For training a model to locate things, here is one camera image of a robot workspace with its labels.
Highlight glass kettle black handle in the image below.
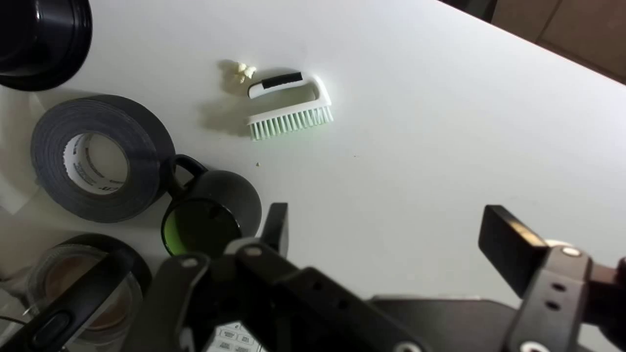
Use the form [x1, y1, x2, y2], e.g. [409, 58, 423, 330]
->
[0, 232, 153, 352]

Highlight small cream plastic piece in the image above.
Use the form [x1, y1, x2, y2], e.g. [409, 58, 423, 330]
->
[233, 62, 257, 83]

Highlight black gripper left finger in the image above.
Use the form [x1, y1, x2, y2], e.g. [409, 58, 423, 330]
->
[124, 203, 431, 352]

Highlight black cup green inside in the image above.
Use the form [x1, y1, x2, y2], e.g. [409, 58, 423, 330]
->
[161, 154, 263, 257]

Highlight white scrub brush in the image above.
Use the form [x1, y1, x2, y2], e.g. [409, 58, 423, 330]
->
[247, 70, 335, 140]

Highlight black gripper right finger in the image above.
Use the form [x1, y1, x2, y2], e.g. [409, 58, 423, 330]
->
[478, 205, 626, 352]

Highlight grey duct tape roll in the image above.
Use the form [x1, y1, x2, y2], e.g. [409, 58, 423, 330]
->
[32, 95, 175, 222]

